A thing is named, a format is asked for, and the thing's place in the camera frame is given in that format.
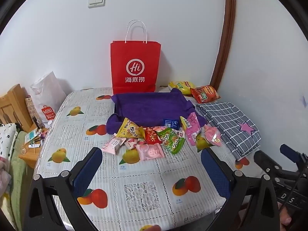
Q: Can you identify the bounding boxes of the white plastic shopping bag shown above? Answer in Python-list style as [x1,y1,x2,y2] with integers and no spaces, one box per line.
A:
[29,71,66,128]

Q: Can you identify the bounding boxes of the large yellow snack bag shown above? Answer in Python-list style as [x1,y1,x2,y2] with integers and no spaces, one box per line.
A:
[168,80,196,95]

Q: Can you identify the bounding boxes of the grey checkered cloth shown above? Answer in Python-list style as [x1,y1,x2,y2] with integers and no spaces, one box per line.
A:
[194,102,261,160]

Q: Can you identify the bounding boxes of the teal small box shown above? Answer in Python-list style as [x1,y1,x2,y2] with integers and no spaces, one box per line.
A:
[25,129,38,142]

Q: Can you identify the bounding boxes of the pink white snack packet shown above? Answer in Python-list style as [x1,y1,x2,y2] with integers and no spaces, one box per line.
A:
[101,136,127,155]

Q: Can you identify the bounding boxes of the fruit print tablecloth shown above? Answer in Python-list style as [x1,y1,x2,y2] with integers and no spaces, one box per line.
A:
[32,84,261,231]

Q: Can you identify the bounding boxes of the person's right hand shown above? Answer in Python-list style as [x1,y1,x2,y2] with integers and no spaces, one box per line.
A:
[279,203,293,231]

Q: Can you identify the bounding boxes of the brown wooden door trim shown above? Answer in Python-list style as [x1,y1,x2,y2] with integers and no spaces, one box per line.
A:
[210,0,237,90]

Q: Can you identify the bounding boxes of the pink yellow-edged snack packet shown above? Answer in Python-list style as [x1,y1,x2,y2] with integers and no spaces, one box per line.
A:
[180,112,202,146]

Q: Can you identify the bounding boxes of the white light switch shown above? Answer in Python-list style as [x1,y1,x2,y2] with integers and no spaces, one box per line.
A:
[88,0,106,8]

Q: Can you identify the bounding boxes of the pale pink circle snack packet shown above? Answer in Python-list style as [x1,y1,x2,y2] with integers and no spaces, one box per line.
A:
[135,143,165,162]

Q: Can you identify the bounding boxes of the small blue snack packet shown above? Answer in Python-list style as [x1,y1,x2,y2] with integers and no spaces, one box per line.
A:
[163,118,180,130]

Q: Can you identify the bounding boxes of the red paper bag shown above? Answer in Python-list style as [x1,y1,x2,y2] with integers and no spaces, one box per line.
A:
[110,20,162,95]

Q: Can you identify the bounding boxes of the beige patterned paper bag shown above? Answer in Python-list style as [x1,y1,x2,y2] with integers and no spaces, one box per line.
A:
[25,97,40,126]

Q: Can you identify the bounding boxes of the yellow triangular snack packet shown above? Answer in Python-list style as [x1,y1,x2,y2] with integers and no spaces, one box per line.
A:
[117,117,146,140]

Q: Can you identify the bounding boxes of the purple towel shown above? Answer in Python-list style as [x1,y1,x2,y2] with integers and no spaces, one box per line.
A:
[106,88,207,135]

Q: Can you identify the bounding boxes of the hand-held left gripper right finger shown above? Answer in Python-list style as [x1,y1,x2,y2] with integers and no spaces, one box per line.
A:
[200,147,281,231]

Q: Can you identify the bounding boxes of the large red snack bag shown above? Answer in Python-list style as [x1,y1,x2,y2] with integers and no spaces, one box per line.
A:
[190,85,220,104]

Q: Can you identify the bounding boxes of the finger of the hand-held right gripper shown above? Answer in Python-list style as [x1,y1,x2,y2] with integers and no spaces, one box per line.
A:
[280,144,308,167]
[253,150,282,175]

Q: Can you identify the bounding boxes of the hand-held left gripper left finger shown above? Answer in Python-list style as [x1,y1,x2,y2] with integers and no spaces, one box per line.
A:
[23,147,104,231]

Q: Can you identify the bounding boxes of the wooden nightstand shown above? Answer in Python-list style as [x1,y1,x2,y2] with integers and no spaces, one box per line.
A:
[18,127,49,169]

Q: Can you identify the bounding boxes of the green snack packet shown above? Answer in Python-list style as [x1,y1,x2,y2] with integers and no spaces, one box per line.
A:
[157,127,186,155]

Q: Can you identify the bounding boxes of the wooden headboard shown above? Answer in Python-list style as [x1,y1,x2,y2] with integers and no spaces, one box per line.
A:
[0,84,33,131]

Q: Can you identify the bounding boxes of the floral white pillow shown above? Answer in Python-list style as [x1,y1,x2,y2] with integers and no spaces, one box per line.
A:
[0,123,21,159]

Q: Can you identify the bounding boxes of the red gold snack packet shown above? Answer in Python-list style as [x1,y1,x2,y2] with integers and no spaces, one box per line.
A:
[144,127,161,145]

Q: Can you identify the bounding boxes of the green blanket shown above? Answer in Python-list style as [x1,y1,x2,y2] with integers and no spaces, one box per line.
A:
[8,131,35,231]

